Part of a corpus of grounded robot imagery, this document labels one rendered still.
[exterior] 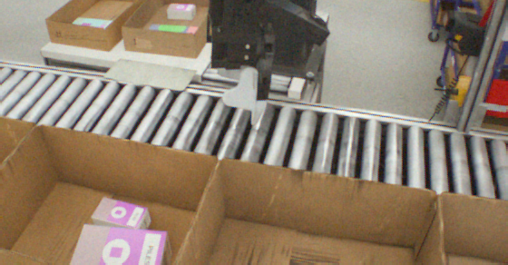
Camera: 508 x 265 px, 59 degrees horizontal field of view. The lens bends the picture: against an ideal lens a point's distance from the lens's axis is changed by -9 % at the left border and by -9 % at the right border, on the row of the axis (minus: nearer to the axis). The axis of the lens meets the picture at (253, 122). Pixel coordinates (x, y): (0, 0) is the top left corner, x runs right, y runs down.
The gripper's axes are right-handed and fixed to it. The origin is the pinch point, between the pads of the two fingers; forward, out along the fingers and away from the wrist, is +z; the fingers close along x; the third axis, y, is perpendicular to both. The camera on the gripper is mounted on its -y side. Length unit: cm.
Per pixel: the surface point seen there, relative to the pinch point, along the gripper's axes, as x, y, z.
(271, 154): -37, -15, 44
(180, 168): -9.5, 10.8, 21.2
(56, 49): -106, 54, 49
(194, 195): -8.6, 8.2, 27.9
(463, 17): -44, -65, 6
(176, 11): -117, 7, 41
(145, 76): -80, 19, 46
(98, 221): -5.5, 27.5, 30.9
